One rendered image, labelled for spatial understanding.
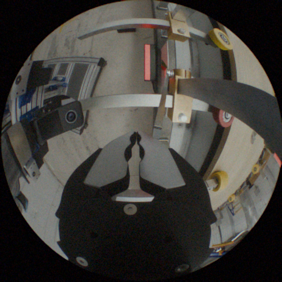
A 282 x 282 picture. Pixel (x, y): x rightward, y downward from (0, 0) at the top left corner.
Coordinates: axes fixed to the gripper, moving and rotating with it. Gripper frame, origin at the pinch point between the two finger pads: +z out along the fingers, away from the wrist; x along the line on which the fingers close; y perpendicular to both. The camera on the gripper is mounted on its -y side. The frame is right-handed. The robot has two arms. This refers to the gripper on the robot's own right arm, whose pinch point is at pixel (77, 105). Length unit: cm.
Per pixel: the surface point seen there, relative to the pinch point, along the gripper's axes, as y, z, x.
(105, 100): -10.7, -3.3, -0.3
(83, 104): -4.5, -3.3, -0.3
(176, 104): -27.4, -4.3, 0.5
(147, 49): -21.7, 12.5, -19.4
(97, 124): 34, 83, 39
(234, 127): -48.5, -7.3, 3.7
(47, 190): 220, 25, 174
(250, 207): -361, -73, 216
